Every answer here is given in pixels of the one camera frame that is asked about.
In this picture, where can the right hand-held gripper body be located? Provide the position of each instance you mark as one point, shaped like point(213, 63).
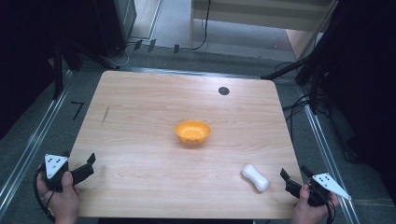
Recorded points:
point(327, 185)

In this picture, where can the white shelf unit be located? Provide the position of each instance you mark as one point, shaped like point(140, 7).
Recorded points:
point(258, 14)

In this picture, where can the dark cabinet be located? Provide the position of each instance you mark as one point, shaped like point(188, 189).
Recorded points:
point(115, 25)

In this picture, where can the black metal stand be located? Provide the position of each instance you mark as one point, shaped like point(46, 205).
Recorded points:
point(58, 73)
point(288, 70)

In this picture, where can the orange plastic bowl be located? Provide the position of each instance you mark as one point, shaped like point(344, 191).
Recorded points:
point(192, 131)

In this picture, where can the dark round table grommet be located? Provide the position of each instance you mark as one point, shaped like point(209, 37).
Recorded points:
point(223, 90)

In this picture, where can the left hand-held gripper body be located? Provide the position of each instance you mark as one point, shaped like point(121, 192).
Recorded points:
point(55, 165)

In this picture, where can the person's right hand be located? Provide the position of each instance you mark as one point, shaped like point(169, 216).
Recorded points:
point(308, 211)

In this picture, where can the person's left hand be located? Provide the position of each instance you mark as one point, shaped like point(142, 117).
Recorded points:
point(63, 202)

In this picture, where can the white peanut-shaped bottle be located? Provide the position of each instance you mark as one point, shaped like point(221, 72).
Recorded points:
point(255, 177)

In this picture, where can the dark curtain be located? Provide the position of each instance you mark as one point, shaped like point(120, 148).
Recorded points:
point(364, 81)

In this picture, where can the metal floor rail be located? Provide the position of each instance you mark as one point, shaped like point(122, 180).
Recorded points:
point(186, 72)
point(29, 149)
point(327, 158)

